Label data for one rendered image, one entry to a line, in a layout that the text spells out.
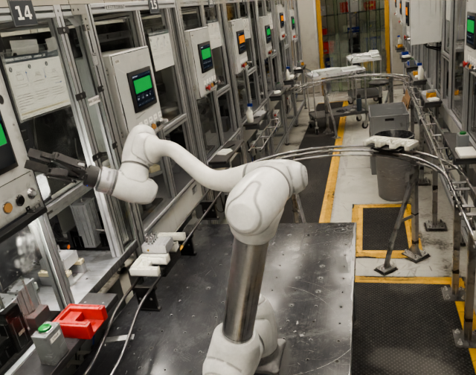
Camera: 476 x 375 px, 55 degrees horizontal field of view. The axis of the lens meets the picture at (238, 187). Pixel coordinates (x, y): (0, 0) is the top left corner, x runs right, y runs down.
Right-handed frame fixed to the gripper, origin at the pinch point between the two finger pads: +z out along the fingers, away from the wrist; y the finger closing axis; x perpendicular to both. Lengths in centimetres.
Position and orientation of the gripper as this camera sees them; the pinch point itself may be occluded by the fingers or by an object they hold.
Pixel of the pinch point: (35, 160)
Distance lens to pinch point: 163.5
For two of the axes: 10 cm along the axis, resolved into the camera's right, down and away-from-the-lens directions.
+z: -8.7, -2.7, -4.1
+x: -0.7, 8.9, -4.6
